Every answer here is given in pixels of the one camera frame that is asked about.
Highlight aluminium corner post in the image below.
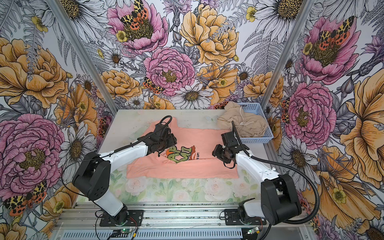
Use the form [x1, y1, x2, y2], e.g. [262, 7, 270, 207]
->
[47, 1, 119, 116]
[260, 0, 316, 109]

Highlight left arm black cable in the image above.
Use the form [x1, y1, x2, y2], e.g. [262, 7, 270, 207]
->
[61, 115, 174, 205]

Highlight right aluminium corner post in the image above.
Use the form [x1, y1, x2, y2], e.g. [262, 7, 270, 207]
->
[260, 0, 316, 109]

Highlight green circuit board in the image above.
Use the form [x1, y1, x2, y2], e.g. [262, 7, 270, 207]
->
[112, 228, 139, 239]

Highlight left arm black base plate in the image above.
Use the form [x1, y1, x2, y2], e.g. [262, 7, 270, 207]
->
[99, 210, 144, 227]

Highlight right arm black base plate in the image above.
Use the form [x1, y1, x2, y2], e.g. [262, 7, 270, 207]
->
[220, 209, 267, 226]

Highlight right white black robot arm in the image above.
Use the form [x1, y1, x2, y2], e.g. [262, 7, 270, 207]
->
[213, 132, 302, 225]

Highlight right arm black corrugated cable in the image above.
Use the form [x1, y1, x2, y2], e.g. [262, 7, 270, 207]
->
[223, 121, 321, 240]

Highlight beige drawstring shorts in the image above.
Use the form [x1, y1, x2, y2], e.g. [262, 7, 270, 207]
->
[217, 102, 269, 138]

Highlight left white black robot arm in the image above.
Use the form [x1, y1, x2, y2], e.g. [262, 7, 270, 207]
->
[72, 123, 177, 226]

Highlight left aluminium corner post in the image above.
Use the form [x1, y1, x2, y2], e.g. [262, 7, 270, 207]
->
[47, 1, 119, 116]

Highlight white vented cable duct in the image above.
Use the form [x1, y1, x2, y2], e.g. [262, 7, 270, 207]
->
[57, 228, 243, 240]

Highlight aluminium rail frame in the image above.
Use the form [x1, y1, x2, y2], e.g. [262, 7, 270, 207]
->
[53, 201, 313, 230]

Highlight light blue plastic basket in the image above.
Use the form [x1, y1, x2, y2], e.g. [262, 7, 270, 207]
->
[235, 103, 274, 144]

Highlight peach graphic t-shirt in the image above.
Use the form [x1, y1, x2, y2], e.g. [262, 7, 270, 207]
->
[127, 118, 239, 179]

